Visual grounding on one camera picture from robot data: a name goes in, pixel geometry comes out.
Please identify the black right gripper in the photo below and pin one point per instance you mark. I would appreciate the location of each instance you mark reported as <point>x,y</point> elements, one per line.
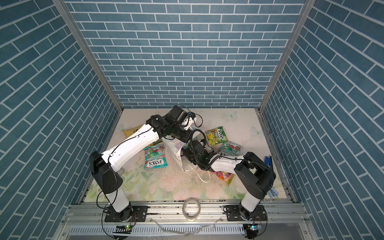
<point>187,152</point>

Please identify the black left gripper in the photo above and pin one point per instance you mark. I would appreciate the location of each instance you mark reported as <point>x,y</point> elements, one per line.
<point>187,136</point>

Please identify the white patterned paper bag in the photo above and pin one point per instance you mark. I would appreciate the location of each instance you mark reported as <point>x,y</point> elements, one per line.
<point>174,147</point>

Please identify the green Fox's spring tea candy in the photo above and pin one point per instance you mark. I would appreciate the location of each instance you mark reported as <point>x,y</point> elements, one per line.
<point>216,136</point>

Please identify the teal Fox's mint blossom candy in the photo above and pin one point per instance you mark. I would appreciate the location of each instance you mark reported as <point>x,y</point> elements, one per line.
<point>230,149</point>

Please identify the orange snack packet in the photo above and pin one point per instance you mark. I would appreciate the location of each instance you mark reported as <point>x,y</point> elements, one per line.
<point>226,177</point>

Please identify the yellow kettle chips bag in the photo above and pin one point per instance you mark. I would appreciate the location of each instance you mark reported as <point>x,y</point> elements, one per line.
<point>131,131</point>

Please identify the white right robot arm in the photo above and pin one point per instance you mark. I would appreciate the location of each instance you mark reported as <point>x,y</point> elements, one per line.
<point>255,175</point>

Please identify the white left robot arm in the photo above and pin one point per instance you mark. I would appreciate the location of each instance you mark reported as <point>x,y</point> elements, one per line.
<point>105,166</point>

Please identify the clear tape roll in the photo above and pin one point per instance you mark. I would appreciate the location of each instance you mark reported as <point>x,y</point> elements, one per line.
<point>191,209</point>

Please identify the blue black stapler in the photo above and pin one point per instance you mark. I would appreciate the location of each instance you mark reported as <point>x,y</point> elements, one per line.
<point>269,162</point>

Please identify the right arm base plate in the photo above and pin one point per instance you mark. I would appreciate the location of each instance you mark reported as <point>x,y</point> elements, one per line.
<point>235,213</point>

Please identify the white cable tie strip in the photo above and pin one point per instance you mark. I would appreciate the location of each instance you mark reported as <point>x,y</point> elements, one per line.
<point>185,230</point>

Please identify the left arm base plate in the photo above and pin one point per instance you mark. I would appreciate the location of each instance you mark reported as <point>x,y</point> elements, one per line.
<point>130,214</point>

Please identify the aluminium front rail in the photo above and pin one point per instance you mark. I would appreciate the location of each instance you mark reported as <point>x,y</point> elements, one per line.
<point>178,212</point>

